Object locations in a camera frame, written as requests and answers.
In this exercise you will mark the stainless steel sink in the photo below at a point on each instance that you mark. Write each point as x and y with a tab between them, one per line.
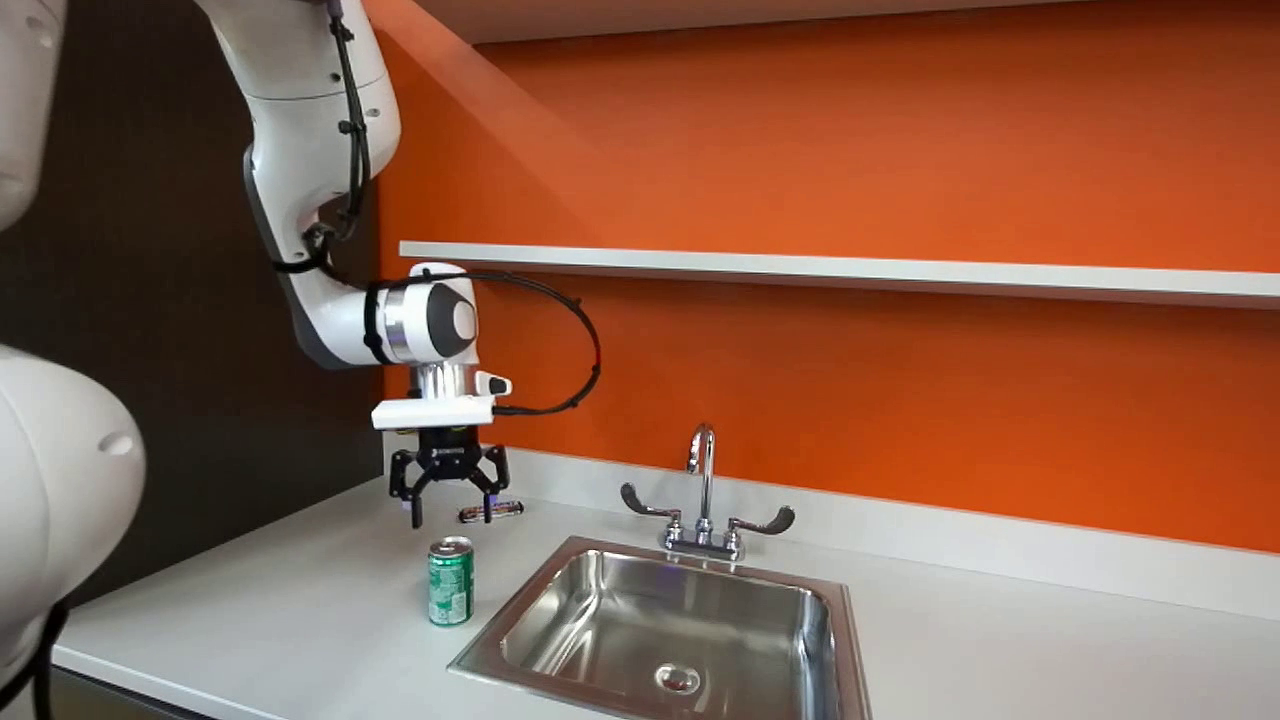
603	625

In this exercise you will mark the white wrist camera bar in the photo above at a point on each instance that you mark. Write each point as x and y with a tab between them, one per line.
427	415

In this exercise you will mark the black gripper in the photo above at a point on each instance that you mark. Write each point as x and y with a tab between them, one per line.
450	446

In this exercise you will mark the white wall shelf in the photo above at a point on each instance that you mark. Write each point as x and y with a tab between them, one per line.
934	275

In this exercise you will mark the green soda can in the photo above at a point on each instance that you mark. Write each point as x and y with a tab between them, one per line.
450	584

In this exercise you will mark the round metal sink drain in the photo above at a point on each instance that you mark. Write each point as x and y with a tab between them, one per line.
679	678

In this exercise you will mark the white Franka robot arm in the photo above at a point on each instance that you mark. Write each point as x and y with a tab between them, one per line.
314	123

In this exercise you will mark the dark marker pen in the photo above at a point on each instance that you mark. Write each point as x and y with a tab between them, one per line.
510	504

